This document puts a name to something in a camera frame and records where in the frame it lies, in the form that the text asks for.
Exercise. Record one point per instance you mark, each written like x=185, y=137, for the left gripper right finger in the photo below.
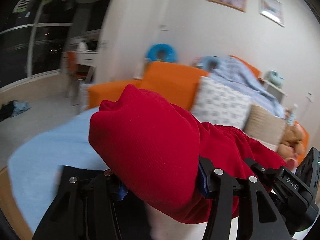
x=258, y=216

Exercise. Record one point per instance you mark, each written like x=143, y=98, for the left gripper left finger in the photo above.
x=92, y=204

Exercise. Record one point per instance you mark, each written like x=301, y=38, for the red knit sweater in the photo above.
x=154, y=146

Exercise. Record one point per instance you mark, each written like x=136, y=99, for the clothes heap on floor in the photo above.
x=12, y=109

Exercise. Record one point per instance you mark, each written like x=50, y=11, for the pink bear face cushion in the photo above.
x=292, y=163

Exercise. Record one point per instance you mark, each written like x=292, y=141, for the brown plush bear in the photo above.
x=291, y=145

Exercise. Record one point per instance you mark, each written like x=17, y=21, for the light blue quilted mattress pad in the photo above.
x=33, y=167

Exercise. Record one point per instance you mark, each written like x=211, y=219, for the beige patchwork pillow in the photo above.
x=264, y=127

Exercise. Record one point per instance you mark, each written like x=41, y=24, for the folded pink garment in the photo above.
x=164, y=227

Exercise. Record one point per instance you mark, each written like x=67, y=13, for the party hat plush toy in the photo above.
x=291, y=114

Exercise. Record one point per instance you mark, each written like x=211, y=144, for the white bedside shelf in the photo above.
x=274, y=90

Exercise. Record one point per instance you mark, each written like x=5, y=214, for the mint green projector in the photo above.
x=275, y=78

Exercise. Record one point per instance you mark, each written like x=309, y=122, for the white blue floral pillow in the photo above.
x=219, y=104

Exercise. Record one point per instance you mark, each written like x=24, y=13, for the orange desk chair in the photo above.
x=75, y=74

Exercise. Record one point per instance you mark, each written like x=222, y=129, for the blue checkered duvet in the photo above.
x=233, y=73

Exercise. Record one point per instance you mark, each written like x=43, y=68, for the white desk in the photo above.
x=83, y=54

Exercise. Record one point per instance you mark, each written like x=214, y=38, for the blue neck pillow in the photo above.
x=162, y=52
x=208, y=63

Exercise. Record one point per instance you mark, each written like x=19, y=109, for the right framed picture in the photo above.
x=273, y=10

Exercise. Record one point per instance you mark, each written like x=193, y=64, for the orange round bed frame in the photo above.
x=175, y=82

